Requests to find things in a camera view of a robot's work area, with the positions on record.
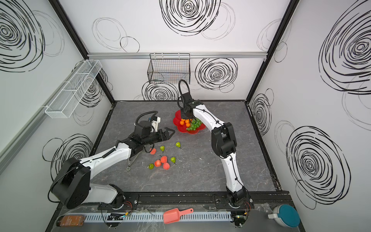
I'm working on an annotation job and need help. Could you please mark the red flower fruit bowl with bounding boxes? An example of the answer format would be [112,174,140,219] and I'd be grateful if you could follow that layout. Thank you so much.
[173,110,206,134]

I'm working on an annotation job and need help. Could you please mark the green grape bunch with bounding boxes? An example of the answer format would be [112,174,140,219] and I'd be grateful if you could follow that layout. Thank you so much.
[186,118,202,131]

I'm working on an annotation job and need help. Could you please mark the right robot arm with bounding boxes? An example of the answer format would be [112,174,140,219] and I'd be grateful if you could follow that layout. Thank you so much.
[177,92,248,208]

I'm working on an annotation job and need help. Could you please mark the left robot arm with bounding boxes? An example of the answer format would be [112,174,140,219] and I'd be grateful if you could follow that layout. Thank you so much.
[49,128,175,210]

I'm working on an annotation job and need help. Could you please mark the metal green-tipped tongs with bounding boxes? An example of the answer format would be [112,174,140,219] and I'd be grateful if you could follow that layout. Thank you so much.
[127,156,138,171]

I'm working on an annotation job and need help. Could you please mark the peach bottom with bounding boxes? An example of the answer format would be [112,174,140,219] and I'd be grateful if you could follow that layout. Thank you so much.
[162,162,170,170]

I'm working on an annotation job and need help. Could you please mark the pink plastic scoop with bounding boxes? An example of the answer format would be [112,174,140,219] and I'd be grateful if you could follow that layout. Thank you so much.
[163,208,194,224]

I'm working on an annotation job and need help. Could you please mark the teal lidded white jug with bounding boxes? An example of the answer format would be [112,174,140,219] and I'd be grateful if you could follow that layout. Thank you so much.
[268,205,300,228]

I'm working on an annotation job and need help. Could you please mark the black wire basket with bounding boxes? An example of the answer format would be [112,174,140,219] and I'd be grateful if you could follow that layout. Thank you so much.
[147,53,191,84]

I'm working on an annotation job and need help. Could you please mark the white mesh wall shelf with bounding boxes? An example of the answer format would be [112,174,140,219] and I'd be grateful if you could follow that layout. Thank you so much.
[45,60,102,119]

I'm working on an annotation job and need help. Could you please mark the white slotted cable duct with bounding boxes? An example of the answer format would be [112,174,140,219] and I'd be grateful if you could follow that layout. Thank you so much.
[84,211,233,223]

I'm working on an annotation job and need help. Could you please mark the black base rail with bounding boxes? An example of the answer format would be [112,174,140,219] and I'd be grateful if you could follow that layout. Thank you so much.
[98,190,293,210]

